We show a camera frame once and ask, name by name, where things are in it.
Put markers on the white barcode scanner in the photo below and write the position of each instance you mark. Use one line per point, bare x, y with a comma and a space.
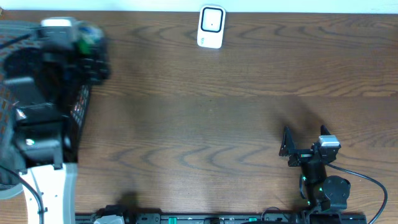
211, 27

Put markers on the grey plastic basket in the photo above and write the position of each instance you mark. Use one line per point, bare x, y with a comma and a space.
9, 93

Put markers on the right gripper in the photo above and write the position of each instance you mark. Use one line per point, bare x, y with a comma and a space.
288, 148

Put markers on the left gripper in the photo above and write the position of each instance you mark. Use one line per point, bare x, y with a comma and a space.
95, 68

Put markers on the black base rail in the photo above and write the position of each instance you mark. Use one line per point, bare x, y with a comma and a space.
149, 218

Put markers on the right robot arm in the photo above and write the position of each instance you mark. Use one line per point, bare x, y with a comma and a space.
327, 195

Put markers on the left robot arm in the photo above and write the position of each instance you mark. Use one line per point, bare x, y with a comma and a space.
50, 194

